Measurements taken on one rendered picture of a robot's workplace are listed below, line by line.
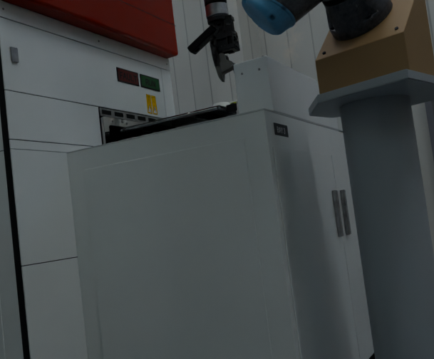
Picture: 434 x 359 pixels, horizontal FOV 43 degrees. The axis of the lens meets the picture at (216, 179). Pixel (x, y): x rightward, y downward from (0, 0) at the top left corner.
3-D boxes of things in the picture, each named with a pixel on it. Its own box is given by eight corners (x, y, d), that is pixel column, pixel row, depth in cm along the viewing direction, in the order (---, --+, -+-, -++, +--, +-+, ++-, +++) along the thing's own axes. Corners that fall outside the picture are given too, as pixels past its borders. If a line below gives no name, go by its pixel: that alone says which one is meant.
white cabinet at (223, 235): (95, 445, 154) (65, 153, 160) (246, 352, 238) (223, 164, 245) (317, 469, 124) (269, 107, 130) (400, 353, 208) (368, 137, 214)
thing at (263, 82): (239, 118, 140) (232, 64, 141) (311, 134, 189) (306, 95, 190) (273, 110, 136) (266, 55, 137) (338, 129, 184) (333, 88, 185)
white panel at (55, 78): (3, 149, 144) (-11, 1, 147) (175, 161, 216) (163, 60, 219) (12, 148, 143) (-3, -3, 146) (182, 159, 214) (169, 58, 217)
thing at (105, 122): (102, 147, 175) (98, 117, 176) (177, 153, 214) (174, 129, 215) (106, 145, 174) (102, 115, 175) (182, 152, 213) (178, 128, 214)
